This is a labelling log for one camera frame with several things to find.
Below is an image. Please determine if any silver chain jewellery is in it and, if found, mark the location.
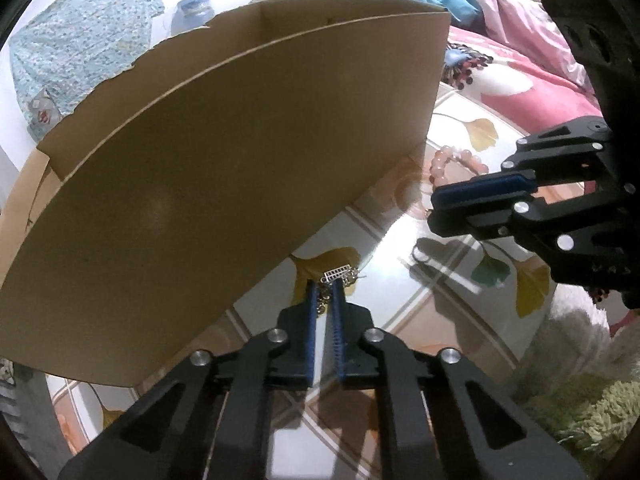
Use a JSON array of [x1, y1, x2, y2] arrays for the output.
[[317, 262, 368, 316]]

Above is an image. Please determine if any dark bead bracelet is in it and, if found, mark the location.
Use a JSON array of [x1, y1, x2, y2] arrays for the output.
[[442, 42, 496, 88]]

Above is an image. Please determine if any pink blanket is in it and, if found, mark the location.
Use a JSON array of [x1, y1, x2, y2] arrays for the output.
[[440, 0, 601, 121]]

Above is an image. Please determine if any light blue curtain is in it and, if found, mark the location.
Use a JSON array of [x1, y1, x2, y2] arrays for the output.
[[10, 0, 166, 143]]

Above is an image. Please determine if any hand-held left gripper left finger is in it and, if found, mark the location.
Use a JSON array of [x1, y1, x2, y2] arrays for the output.
[[57, 280, 321, 480]]

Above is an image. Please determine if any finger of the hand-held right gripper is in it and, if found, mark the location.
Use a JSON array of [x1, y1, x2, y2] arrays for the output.
[[427, 192, 626, 281], [432, 116, 613, 207]]

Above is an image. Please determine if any brown cardboard box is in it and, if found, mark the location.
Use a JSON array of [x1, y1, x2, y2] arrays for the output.
[[0, 0, 451, 391]]

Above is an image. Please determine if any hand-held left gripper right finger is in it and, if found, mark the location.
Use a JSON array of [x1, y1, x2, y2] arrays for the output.
[[334, 280, 588, 480]]

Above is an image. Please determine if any blue water bottle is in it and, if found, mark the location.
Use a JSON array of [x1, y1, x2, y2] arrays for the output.
[[171, 0, 217, 37]]

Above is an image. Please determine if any pink bead bracelet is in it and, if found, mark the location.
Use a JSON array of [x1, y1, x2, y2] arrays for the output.
[[429, 144, 491, 191]]

